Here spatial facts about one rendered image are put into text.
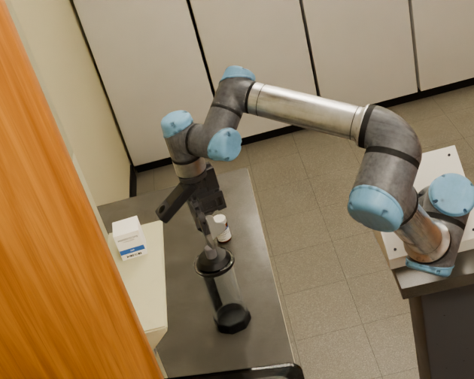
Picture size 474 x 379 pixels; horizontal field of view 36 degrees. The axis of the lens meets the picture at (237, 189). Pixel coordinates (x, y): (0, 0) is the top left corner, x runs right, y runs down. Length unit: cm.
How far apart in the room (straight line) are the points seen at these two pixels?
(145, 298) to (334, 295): 219
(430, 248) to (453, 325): 52
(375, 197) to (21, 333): 73
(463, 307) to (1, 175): 156
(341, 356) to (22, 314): 219
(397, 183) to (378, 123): 13
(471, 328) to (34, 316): 149
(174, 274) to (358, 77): 258
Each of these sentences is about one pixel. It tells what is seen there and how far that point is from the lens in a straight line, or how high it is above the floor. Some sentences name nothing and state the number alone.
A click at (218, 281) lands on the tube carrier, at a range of 191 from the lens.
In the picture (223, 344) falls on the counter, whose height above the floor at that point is 94.
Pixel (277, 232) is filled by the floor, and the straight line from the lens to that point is 389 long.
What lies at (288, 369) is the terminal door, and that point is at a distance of 131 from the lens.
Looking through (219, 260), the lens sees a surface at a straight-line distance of 190.
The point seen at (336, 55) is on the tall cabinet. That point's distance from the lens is 450.
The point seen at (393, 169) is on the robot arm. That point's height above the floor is 150.
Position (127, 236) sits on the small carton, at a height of 156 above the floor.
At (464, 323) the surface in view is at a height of 69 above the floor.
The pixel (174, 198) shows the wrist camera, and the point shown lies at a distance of 178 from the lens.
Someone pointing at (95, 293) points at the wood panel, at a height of 168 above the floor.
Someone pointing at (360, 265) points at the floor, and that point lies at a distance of 359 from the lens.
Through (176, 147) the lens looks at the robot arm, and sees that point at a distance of 170.
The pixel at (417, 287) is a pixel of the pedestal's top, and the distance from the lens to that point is 207.
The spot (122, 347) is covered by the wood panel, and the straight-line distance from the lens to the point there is 119.
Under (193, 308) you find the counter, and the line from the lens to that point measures 215.
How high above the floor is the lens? 235
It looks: 33 degrees down
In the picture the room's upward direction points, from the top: 16 degrees counter-clockwise
